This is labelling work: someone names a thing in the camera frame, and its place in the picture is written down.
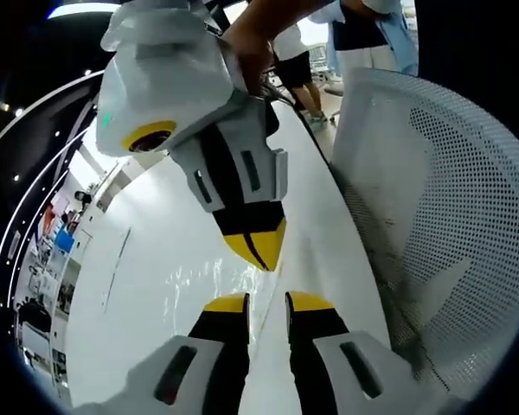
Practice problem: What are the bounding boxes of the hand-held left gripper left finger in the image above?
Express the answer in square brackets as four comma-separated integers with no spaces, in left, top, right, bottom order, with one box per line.
[127,291,252,415]

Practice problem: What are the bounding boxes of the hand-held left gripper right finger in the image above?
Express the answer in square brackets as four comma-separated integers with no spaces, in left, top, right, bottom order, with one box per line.
[284,290,423,415]

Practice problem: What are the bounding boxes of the clear food packaging bag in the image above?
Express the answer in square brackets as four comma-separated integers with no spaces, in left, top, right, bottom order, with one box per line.
[163,254,282,347]

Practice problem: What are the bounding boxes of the person's right hand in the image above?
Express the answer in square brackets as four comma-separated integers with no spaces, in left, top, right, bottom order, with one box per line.
[221,20,279,99]

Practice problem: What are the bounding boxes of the blue storage box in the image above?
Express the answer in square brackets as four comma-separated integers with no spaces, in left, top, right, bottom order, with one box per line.
[53,227,78,252]

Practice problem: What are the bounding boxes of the white mesh office chair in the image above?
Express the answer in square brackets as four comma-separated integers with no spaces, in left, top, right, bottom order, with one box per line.
[330,67,519,393]

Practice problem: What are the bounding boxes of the table cable slot cover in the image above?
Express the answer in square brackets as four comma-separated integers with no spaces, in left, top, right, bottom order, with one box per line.
[100,226,133,313]

